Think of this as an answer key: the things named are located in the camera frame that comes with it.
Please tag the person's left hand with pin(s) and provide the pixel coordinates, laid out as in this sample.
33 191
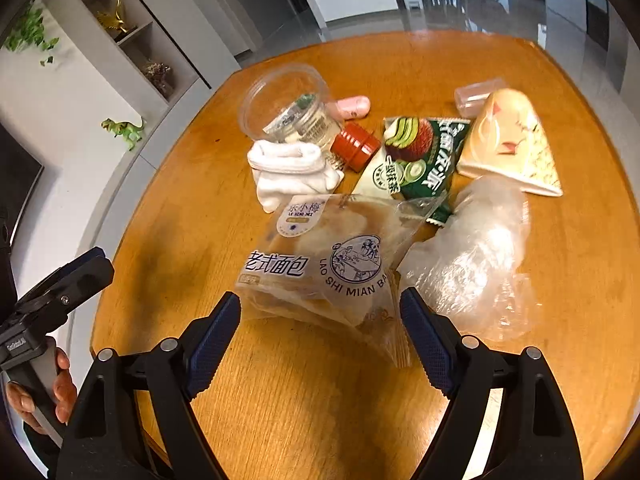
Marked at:
64 390

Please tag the small clear plastic cup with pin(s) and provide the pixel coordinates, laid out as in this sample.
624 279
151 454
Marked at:
472 97

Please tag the black television screen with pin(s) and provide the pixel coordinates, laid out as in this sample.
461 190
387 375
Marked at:
15 180

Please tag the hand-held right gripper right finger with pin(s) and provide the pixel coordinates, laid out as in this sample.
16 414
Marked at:
425 340

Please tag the dried flower vase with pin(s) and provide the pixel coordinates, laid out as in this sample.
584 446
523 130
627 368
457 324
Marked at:
159 76

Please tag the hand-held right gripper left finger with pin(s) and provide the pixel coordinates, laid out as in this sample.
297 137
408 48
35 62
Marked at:
220 340

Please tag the flattened beige paper cup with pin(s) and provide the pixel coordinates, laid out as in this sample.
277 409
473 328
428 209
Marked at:
505 135

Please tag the clear plastic tub with label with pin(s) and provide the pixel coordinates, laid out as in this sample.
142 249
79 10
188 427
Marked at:
280 90

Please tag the grey open shelf unit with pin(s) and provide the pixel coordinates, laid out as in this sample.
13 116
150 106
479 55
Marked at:
165 35

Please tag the green trailing plant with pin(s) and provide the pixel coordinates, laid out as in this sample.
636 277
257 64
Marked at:
30 30

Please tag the crumpled clear plastic bag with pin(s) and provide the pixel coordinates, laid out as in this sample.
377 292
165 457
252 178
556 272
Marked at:
480 250

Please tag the clear bread packet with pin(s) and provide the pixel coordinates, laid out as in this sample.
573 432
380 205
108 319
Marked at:
320 260

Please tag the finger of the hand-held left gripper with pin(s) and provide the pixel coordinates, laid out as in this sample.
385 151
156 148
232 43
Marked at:
75 282
87 256

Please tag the gold figurine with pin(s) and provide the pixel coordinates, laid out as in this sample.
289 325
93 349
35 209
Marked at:
114 17

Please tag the small pink plastic device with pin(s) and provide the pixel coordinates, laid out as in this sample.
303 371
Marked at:
350 106

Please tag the long white low cabinet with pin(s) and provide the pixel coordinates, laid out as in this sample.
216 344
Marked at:
90 210

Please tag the red ribbed bottle cap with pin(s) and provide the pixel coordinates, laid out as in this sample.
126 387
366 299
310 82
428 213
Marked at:
355 145

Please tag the green snack packet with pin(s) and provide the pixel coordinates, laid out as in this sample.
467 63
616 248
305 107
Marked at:
425 160

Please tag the white rolled sock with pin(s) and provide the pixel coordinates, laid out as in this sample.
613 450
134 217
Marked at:
285 165

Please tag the green toy dinosaur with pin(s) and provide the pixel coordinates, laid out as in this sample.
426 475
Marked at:
125 130

